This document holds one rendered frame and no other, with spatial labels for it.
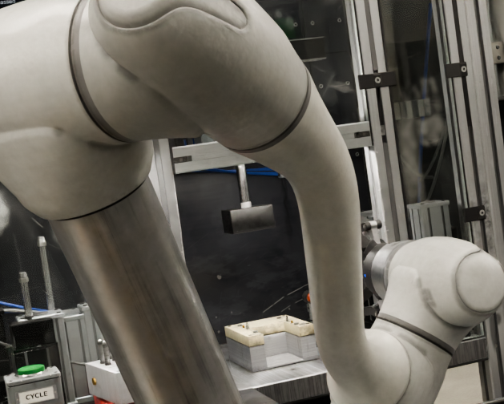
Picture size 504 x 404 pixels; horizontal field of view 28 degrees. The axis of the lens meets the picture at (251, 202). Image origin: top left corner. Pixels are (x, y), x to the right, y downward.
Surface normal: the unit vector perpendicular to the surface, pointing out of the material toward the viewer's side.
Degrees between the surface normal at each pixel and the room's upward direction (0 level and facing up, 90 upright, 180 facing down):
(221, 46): 109
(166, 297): 101
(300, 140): 132
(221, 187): 90
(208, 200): 90
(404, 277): 59
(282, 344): 90
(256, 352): 90
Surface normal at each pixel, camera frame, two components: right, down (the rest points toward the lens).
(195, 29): 0.52, 0.24
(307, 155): 0.52, 0.71
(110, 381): -0.86, 0.14
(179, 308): 0.72, 0.06
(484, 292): 0.33, 0.05
